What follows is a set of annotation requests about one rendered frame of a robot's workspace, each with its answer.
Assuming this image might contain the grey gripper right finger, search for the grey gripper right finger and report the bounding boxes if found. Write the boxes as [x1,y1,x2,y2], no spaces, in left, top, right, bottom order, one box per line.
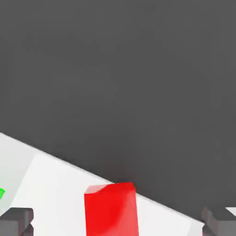
[201,206,236,236]

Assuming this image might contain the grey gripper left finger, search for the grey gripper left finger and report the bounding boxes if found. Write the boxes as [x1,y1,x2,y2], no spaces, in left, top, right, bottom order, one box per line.
[0,207,35,236]

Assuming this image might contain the small red cube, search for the small red cube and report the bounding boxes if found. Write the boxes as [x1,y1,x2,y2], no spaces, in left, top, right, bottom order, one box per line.
[83,182,140,236]

